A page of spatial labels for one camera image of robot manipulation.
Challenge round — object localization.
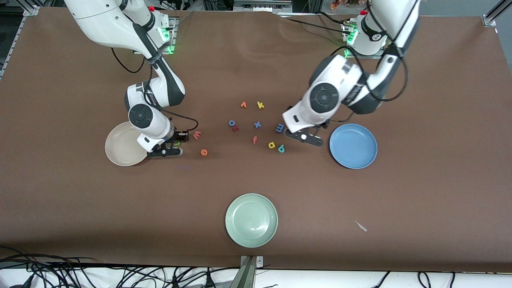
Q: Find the grey metal post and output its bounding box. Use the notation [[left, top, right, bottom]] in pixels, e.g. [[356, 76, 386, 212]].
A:
[[229, 256, 256, 288]]

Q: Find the silver table edge rail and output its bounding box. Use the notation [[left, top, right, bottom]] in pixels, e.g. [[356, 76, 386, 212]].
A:
[[0, 14, 26, 80]]

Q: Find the tangle of black cables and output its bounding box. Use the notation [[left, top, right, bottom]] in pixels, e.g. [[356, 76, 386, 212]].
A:
[[0, 247, 240, 288]]

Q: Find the beige plate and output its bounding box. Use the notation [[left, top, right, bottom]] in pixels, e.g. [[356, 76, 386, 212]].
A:
[[105, 121, 152, 166]]

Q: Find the brown table cover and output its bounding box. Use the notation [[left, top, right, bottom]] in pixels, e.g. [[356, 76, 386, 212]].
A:
[[0, 6, 512, 273]]

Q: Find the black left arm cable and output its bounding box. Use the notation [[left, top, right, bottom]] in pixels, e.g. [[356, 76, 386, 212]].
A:
[[328, 8, 409, 122]]

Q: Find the grey base cable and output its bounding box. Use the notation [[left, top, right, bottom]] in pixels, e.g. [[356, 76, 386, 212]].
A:
[[174, 11, 193, 29]]

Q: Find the silver aluminium frame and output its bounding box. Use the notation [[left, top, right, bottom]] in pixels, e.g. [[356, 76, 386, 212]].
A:
[[233, 0, 293, 13]]

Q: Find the green plate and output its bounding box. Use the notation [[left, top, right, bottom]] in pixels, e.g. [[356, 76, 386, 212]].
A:
[[225, 193, 278, 248]]

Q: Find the black base power cable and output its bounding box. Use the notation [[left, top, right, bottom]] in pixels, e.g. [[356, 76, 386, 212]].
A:
[[272, 11, 352, 36]]

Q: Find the blue plate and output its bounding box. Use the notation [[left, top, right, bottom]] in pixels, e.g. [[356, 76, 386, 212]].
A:
[[329, 123, 378, 169]]

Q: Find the silver clamp bracket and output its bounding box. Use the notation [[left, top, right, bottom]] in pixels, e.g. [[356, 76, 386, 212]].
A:
[[240, 256, 264, 269]]

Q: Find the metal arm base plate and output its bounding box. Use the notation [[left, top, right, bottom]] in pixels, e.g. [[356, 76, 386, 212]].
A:
[[343, 22, 387, 60], [134, 16, 177, 55]]

